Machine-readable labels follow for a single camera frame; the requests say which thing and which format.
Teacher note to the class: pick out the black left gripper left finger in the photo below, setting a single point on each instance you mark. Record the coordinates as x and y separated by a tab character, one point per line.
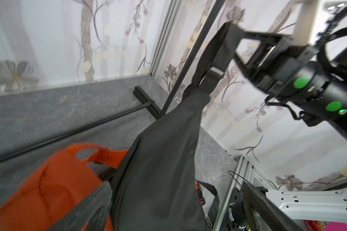
90	214

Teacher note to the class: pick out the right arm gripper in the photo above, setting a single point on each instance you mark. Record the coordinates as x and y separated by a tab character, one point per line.
272	59

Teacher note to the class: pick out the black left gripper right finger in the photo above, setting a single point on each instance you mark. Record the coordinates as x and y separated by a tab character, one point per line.
262	214

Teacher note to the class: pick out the dark orange backpack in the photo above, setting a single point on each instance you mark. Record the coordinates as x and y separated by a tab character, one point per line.
55	188

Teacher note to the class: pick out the black sling bag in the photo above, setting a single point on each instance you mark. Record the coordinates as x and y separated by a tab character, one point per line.
154	186

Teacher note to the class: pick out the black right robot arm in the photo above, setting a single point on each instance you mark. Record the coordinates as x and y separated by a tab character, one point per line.
301	75

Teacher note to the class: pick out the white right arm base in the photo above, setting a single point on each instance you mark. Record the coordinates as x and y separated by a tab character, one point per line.
330	206

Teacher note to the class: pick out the black clothes rack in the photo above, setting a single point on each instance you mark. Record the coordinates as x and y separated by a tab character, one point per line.
68	67

